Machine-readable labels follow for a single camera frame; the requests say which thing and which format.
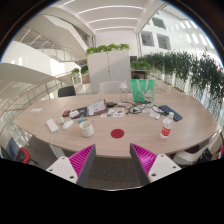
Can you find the white printed booklet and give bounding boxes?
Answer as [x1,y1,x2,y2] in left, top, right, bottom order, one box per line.
[87,98,108,117]

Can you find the clear tumbler with white lid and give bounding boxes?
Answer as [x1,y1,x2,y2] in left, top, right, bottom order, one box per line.
[119,80,129,103]

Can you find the dark blue keyboard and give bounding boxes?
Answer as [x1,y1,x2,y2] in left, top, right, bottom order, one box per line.
[158,104,184,122]

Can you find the white power strip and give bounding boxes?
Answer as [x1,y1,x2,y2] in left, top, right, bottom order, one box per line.
[45,118,60,134]

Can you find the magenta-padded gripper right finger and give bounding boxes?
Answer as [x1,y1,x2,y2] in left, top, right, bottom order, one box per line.
[129,143,183,186]

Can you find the clear red-labelled water bottle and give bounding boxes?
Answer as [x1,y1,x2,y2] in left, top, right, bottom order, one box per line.
[160,111,175,140]

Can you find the white tissue packet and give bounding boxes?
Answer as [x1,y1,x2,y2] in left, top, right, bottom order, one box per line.
[148,110,162,120]

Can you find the green plants atop cabinet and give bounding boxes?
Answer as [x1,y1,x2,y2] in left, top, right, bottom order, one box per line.
[85,43,131,56]

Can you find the ceiling light strips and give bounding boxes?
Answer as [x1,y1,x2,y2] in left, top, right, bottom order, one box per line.
[63,0,144,33]

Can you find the black notebook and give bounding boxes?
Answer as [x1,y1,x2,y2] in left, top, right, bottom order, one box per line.
[69,106,89,120]

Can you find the tangled black cables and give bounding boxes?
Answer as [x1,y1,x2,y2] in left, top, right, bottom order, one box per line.
[124,102,164,116]

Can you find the plant in white planter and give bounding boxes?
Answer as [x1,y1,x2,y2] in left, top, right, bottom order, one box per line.
[70,67,82,85]

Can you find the row of tall green plants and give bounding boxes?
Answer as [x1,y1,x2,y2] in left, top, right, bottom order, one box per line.
[139,50,224,101]

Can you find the white grid-pattern mug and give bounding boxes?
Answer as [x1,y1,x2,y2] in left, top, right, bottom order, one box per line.
[78,120,95,138]

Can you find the green tote bag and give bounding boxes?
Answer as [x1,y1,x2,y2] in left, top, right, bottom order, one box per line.
[129,78,156,104]

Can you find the plant in brown planter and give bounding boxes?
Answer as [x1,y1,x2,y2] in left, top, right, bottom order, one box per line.
[80,65,91,85]

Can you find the red chair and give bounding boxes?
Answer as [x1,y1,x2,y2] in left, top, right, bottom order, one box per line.
[6,137,38,165]

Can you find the white cabinet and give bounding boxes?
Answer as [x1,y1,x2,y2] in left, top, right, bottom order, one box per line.
[87,49,132,94]

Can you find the flat round red coaster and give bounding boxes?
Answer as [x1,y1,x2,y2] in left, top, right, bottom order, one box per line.
[110,128,125,139]

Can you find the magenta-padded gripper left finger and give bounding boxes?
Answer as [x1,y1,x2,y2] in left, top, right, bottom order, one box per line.
[45,143,97,188]

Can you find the white power strip cable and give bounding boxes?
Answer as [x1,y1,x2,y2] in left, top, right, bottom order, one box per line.
[49,131,58,149]

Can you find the black chair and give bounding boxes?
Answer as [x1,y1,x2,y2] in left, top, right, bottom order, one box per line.
[57,85,77,98]

